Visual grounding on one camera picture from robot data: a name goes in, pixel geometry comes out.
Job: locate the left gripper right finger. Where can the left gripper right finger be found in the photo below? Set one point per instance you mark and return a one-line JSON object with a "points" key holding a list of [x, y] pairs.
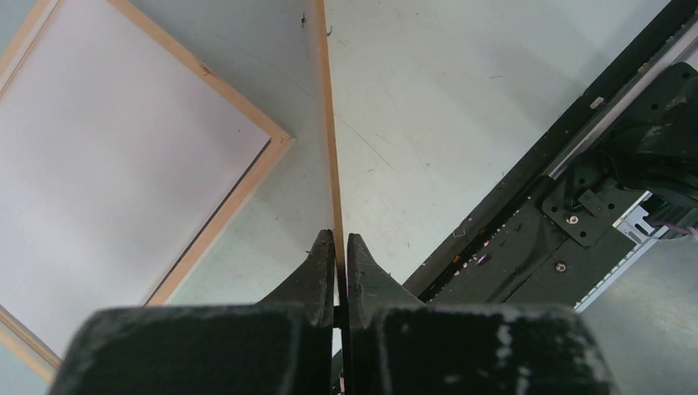
{"points": [[397, 344]]}

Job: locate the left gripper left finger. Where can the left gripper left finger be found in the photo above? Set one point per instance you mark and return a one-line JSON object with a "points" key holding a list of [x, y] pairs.
{"points": [[279, 345]]}

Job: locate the wooden picture frame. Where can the wooden picture frame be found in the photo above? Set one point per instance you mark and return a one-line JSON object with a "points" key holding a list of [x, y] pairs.
{"points": [[218, 218]]}

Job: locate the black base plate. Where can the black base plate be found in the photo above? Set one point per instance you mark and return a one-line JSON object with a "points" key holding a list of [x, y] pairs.
{"points": [[534, 239]]}

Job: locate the white cable duct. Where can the white cable duct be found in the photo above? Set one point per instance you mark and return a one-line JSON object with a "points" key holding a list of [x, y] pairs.
{"points": [[634, 226]]}

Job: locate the aluminium rail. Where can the aluminium rail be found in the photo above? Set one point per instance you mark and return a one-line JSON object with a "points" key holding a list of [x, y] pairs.
{"points": [[677, 47]]}

